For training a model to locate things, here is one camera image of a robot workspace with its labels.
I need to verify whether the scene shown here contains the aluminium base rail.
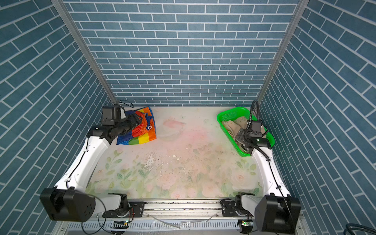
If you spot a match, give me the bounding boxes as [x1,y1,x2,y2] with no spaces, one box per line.
[51,198,312,235]

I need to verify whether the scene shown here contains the aluminium right corner post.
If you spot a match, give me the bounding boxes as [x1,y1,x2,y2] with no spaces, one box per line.
[257,0,309,103]

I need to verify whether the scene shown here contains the white vented cable tray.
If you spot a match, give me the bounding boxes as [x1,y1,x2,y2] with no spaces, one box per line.
[66,219,240,233]

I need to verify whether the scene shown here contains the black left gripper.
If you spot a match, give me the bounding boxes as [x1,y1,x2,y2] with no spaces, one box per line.
[113,111,142,134]

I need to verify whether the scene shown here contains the aluminium left corner post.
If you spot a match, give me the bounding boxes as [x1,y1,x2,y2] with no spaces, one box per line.
[51,0,118,103]

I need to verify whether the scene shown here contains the beige shorts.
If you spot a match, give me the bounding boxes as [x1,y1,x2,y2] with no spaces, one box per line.
[222,117,249,146]

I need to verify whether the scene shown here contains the green plastic basket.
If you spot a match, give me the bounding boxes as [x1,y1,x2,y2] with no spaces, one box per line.
[217,107,275,163]

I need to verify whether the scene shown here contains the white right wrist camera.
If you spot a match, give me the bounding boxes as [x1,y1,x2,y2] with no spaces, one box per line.
[250,120,262,138]

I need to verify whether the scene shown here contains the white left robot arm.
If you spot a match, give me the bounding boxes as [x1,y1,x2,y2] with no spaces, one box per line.
[40,113,142,222]

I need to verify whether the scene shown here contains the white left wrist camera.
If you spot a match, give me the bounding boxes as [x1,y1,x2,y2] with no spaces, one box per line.
[101,105,126,120]

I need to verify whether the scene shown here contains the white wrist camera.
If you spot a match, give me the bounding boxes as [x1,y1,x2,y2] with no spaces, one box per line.
[101,105,126,120]
[250,120,262,138]

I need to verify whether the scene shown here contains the rainbow striped shorts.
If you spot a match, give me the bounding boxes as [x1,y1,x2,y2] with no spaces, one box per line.
[117,106,157,145]

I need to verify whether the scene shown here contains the aluminium corner post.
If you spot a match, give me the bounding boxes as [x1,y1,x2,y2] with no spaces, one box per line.
[257,0,309,103]
[51,0,118,103]

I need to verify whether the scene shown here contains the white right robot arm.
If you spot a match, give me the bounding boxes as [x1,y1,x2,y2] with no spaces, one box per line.
[235,129,301,235]

